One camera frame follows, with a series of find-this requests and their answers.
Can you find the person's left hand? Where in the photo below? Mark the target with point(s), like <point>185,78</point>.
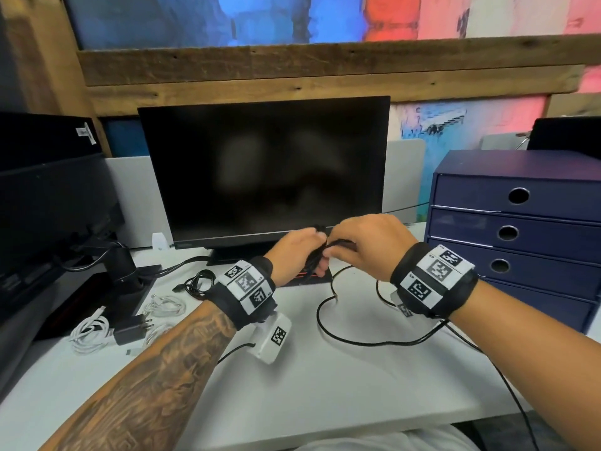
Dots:
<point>293,255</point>

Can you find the black computer monitor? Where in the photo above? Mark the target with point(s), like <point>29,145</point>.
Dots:
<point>263,169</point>

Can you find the person's left forearm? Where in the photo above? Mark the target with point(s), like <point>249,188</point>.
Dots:
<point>141,389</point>

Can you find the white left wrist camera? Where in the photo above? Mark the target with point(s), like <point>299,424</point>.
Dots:
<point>272,338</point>

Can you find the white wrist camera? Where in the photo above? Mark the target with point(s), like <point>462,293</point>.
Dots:
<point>272,338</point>
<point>404,309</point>

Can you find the navy blue drawer unit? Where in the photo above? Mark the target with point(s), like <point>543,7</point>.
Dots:
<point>507,164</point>

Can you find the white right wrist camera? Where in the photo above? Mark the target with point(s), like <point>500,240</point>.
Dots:
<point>404,309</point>

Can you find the black monitor arm base plate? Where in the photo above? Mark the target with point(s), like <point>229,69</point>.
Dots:
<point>75,309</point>

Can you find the person's right hand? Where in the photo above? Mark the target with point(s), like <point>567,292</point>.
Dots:
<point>375,244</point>

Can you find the white partition panel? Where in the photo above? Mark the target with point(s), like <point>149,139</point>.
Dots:
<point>134,201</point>
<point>406,183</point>

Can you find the white background table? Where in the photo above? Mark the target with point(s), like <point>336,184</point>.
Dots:
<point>502,141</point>

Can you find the black panel with white sticker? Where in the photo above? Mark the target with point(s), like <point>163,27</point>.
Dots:
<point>42,140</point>

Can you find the person's right forearm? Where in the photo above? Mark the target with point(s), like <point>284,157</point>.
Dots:
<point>540,361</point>

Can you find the person's white shirt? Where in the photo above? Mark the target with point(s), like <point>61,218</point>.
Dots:
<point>389,439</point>

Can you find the black charger plug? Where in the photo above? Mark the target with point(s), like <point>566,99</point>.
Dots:
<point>129,331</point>

